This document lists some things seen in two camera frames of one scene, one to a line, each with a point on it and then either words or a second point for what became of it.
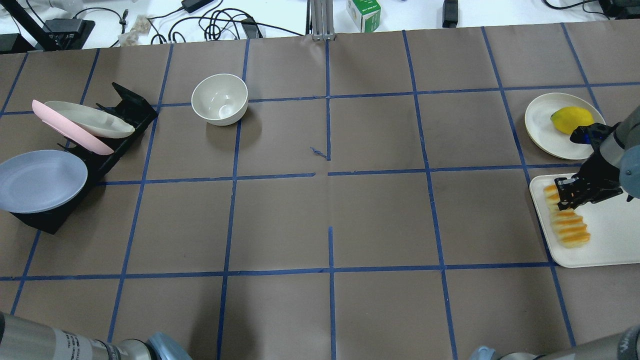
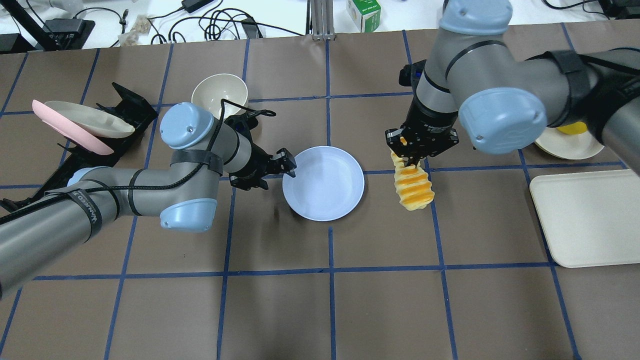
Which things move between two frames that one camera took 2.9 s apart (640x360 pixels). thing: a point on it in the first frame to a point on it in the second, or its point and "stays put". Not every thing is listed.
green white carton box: x=366 y=14 stays put
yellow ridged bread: x=568 y=226 to x=413 y=187
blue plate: x=37 y=181 to x=328 y=184
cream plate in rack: x=91 y=120 stays put
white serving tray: x=613 y=222 stays put
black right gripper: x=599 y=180 to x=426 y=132
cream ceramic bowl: x=220 y=99 stays put
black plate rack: x=133 y=110 stays put
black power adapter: x=190 y=5 stays put
